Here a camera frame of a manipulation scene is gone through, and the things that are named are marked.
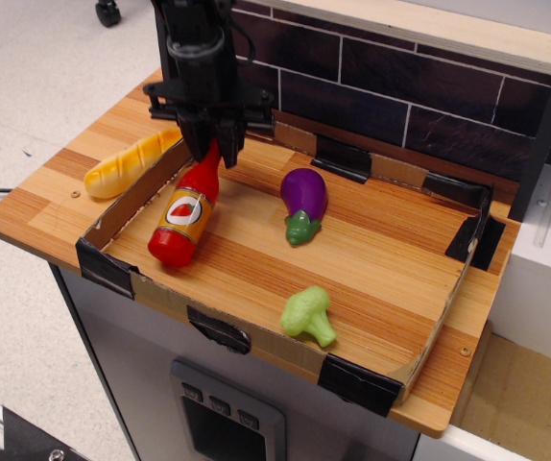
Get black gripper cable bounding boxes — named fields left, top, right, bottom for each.
left=229, top=13, right=257, bottom=63

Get cardboard fence with black tape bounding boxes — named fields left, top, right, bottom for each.
left=77, top=122, right=504, bottom=426

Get purple toy eggplant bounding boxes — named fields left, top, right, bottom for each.
left=280, top=168, right=328, bottom=247

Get red hot sauce bottle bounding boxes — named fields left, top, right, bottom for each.
left=148, top=139, right=221, bottom=267

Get white toy sink counter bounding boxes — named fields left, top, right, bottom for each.
left=490, top=165, right=551, bottom=358

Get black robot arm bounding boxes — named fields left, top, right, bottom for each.
left=143, top=1, right=275, bottom=168

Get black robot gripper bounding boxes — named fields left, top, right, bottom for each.
left=143, top=36, right=275, bottom=168

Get grey oven control panel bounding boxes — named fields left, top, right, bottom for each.
left=170, top=360, right=287, bottom=461

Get black caster wheel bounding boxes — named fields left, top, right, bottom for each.
left=95, top=0, right=121, bottom=28

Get yellow toy bread loaf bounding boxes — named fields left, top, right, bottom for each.
left=84, top=129, right=181, bottom=199

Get black bracket with screw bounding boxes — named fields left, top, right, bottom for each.
left=0, top=407, right=86, bottom=460

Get green toy broccoli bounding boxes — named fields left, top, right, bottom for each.
left=280, top=285, right=337, bottom=348

